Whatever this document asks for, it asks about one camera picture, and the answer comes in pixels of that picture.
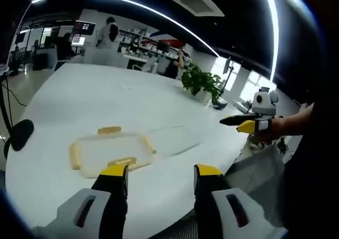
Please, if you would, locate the green potted plant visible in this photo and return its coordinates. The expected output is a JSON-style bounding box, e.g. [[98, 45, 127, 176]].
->
[[181, 62, 226, 107]]

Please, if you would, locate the white office chair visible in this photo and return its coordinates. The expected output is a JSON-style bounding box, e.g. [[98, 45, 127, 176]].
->
[[131, 57, 157, 73]]

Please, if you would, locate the clear lid with yellow clips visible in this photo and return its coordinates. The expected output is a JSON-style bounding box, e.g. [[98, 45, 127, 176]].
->
[[69, 126, 157, 179]]

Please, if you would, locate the dark wall screen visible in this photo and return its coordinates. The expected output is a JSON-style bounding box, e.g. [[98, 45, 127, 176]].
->
[[73, 21, 96, 36]]

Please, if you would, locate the black cable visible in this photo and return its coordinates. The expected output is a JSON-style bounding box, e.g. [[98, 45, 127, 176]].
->
[[1, 83, 28, 107]]

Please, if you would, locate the ceiling air vent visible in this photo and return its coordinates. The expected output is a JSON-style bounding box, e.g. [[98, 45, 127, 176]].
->
[[170, 0, 226, 17]]

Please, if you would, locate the black round pad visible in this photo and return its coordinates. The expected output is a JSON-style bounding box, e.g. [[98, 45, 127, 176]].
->
[[10, 119, 35, 152]]

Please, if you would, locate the bright desk monitor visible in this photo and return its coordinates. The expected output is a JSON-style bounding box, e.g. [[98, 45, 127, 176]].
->
[[70, 36, 86, 48]]

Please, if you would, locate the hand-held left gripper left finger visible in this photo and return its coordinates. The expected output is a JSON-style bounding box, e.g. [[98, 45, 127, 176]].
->
[[34, 164, 130, 239]]

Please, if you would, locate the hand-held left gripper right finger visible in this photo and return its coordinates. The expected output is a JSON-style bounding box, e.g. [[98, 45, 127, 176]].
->
[[193, 164, 287, 239]]

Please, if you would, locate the black stand pole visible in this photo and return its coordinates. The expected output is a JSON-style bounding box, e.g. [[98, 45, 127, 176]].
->
[[0, 82, 14, 144]]

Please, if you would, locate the person's right hand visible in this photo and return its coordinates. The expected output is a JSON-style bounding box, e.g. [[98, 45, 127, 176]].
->
[[264, 116, 287, 143]]

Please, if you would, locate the grey mesh chair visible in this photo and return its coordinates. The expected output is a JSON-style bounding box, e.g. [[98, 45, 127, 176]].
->
[[224, 143, 288, 228]]

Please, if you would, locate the ceiling light strip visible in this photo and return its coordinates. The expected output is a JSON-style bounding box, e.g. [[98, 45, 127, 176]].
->
[[261, 0, 281, 78], [86, 0, 221, 57]]

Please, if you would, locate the person's dark clothing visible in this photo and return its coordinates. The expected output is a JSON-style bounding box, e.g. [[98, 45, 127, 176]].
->
[[279, 101, 339, 239]]

